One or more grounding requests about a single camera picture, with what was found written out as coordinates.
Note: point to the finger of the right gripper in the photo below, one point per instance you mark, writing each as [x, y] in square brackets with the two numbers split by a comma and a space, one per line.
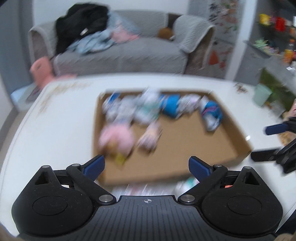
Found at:
[285, 126]
[285, 157]

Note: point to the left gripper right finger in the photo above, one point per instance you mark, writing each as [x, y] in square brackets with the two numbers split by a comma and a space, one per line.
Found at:
[209, 177]

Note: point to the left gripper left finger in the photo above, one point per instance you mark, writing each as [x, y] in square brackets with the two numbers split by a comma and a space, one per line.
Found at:
[84, 176]

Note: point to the pink fluffy pompom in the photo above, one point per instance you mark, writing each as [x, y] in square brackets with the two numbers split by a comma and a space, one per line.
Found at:
[117, 141]

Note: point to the blue mesh sock bundle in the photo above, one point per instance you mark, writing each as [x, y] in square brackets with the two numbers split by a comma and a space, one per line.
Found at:
[211, 114]

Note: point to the lavender sock roll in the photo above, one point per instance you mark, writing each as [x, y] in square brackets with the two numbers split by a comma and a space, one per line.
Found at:
[149, 140]

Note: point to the bubble wrap striped bundle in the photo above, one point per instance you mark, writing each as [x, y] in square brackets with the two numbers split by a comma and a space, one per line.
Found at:
[187, 104]

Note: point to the glass fish tank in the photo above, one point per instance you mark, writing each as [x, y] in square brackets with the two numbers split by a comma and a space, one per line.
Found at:
[277, 83]

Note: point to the green plastic cup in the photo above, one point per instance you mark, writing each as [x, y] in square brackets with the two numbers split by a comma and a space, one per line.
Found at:
[261, 94]

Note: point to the cardboard tray box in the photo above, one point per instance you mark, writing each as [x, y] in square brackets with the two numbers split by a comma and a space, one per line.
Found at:
[181, 139]

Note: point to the grey white sock bundle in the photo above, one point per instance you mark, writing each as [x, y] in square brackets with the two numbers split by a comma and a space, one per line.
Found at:
[120, 110]

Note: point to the blue white sock roll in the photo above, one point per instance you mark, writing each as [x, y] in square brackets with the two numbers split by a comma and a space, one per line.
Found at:
[169, 104]

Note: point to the grey cabinet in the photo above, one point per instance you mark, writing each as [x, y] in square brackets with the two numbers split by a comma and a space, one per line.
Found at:
[272, 30]

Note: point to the bubble wrap teal band bundle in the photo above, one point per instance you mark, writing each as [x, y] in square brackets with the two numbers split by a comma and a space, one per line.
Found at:
[148, 107]

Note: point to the pink chair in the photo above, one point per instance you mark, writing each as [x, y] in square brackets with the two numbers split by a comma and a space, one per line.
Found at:
[42, 72]

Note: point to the grey sofa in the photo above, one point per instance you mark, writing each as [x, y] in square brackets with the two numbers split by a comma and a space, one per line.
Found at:
[146, 54]

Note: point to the light blue clothes pile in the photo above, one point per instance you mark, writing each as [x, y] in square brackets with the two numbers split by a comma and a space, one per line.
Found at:
[101, 40]

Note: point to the grey quilted armrest cover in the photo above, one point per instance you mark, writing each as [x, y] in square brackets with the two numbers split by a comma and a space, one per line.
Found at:
[189, 32]

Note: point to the pink clothes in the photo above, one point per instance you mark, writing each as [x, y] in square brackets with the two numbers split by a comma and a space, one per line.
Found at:
[121, 35]

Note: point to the brown plush toy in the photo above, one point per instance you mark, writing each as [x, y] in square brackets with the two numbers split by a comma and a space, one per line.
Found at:
[166, 34]

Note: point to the black jacket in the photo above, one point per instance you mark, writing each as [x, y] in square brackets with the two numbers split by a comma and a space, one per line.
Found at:
[80, 21]

